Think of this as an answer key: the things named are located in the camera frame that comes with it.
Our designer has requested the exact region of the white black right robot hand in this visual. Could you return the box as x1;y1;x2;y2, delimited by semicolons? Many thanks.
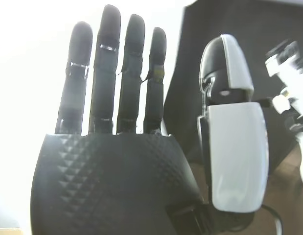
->
29;4;272;235

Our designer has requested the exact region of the black camera cable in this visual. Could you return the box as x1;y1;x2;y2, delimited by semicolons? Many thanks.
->
260;204;284;235

